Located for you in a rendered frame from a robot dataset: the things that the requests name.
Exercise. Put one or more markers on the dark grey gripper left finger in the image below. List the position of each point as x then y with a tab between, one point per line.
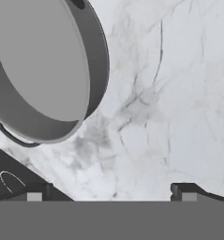
38	191

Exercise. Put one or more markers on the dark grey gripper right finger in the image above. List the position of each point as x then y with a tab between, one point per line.
188	190

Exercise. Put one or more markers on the black stove hob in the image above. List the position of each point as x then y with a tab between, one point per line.
10	175

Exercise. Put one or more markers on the grey metal pot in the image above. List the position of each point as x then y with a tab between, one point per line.
41	68

